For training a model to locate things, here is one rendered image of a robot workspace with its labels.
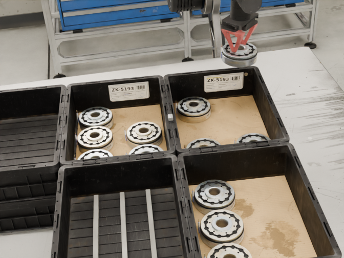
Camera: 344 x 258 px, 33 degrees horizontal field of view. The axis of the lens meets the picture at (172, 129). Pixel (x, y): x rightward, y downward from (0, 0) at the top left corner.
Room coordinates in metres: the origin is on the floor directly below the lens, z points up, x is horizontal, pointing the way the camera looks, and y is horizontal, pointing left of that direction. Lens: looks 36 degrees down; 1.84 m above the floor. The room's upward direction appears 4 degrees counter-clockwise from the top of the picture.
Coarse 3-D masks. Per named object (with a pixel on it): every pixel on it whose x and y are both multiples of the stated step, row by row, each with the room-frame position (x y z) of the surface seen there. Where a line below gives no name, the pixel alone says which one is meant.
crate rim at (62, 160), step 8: (104, 80) 1.53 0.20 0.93; (112, 80) 1.53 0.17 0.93; (120, 80) 1.53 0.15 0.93; (128, 80) 1.53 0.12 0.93; (136, 80) 1.53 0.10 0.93; (160, 80) 1.51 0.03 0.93; (160, 88) 1.47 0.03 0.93; (64, 104) 1.41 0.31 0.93; (64, 112) 1.37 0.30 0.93; (168, 112) 1.34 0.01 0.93; (64, 120) 1.33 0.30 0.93; (64, 128) 1.29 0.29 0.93; (168, 128) 1.26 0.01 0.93; (64, 136) 1.25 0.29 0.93; (168, 136) 1.22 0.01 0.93; (64, 144) 1.23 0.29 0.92; (64, 152) 1.18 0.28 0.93; (152, 152) 1.16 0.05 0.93; (160, 152) 1.16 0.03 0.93; (168, 152) 1.15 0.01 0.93; (64, 160) 1.15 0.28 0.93; (72, 160) 1.15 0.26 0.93; (80, 160) 1.14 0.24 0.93; (88, 160) 1.14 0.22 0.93; (96, 160) 1.14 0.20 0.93; (104, 160) 1.14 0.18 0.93
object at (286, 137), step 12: (192, 72) 1.55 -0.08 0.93; (204, 72) 1.54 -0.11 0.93; (216, 72) 1.54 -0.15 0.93; (168, 84) 1.48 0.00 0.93; (264, 84) 1.45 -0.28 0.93; (168, 96) 1.42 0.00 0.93; (168, 108) 1.36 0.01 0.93; (276, 120) 1.26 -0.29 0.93; (180, 144) 1.18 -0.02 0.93; (228, 144) 1.17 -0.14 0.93; (240, 144) 1.17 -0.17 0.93; (252, 144) 1.16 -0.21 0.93
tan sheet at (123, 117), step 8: (80, 112) 1.51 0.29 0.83; (112, 112) 1.50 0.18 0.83; (120, 112) 1.50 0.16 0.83; (128, 112) 1.50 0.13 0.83; (136, 112) 1.49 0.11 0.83; (144, 112) 1.49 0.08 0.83; (152, 112) 1.49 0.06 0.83; (160, 112) 1.48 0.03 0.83; (120, 120) 1.45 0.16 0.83; (128, 120) 1.45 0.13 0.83; (136, 120) 1.45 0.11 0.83; (144, 120) 1.45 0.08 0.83; (152, 120) 1.44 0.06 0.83; (160, 120) 1.44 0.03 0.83; (112, 128) 1.41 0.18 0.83; (120, 128) 1.41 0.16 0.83; (120, 136) 1.37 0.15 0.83; (120, 144) 1.33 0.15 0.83; (160, 144) 1.32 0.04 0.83; (80, 152) 1.31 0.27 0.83; (112, 152) 1.30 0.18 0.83; (120, 152) 1.29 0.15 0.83; (128, 152) 1.29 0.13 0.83
